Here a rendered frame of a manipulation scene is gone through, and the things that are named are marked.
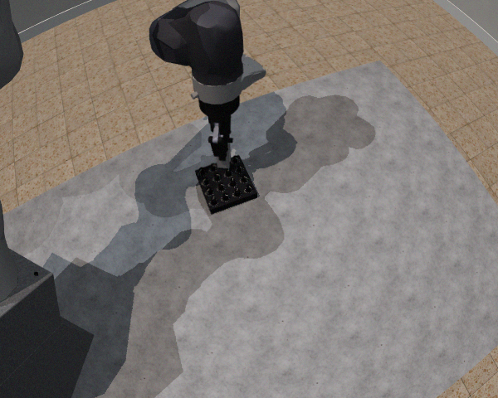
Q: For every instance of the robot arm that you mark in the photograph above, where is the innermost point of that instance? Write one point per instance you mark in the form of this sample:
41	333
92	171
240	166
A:
203	34

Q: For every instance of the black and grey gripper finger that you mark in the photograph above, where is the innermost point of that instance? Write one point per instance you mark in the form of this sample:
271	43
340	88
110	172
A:
219	147
229	140

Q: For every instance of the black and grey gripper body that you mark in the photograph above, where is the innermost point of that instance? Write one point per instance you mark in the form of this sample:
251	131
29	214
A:
217	112

